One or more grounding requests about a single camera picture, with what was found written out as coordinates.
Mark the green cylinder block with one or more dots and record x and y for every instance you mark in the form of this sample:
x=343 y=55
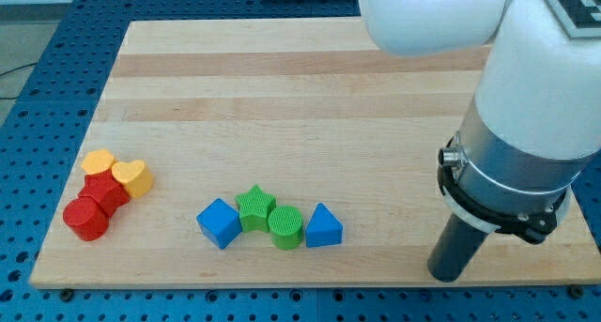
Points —
x=286 y=227

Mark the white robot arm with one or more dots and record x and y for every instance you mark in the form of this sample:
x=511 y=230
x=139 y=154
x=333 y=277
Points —
x=533 y=123

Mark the wooden board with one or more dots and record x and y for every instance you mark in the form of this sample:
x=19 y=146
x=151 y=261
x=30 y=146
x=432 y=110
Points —
x=311 y=111

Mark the green star block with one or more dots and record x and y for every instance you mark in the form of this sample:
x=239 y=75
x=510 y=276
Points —
x=255 y=207

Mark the blue triangle block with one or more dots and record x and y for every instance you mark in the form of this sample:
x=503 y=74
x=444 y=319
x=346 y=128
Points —
x=324 y=229

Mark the blue cube block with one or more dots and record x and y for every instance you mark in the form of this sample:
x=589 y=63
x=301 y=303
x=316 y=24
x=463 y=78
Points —
x=220 y=223

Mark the yellow heart block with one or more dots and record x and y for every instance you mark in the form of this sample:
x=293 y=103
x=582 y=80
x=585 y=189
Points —
x=134 y=176

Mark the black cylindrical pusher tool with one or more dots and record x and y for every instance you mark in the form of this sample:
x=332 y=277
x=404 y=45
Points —
x=457 y=244

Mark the red hexagon block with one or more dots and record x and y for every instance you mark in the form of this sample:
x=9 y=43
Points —
x=105 y=191

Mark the yellow hexagon block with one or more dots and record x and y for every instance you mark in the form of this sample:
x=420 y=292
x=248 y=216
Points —
x=98 y=161

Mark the red cylinder block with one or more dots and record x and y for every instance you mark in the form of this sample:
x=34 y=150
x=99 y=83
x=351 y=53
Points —
x=85 y=218

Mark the black and white fiducial marker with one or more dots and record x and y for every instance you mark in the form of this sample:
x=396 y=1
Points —
x=579 y=18

